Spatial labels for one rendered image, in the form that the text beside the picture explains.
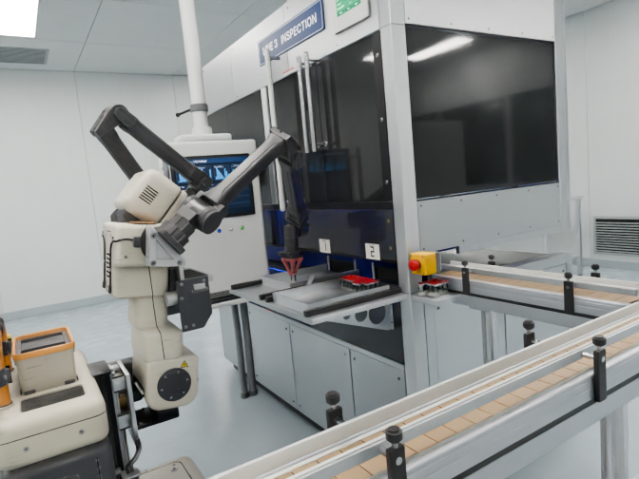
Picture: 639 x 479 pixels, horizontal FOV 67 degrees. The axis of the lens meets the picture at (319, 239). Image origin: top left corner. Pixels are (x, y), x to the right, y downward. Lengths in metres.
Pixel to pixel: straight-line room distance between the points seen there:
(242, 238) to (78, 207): 4.57
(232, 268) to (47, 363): 1.17
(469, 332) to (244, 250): 1.16
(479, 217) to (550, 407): 1.19
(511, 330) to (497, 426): 1.43
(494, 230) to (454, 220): 0.24
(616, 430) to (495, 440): 0.45
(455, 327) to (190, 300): 0.99
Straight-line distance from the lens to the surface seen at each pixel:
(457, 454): 0.74
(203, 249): 2.41
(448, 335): 1.92
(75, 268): 6.89
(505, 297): 1.61
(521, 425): 0.84
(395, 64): 1.73
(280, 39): 2.40
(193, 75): 2.54
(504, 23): 2.20
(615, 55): 6.48
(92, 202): 6.87
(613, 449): 1.22
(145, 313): 1.58
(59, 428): 1.42
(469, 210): 1.93
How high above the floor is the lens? 1.30
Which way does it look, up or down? 7 degrees down
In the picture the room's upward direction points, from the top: 5 degrees counter-clockwise
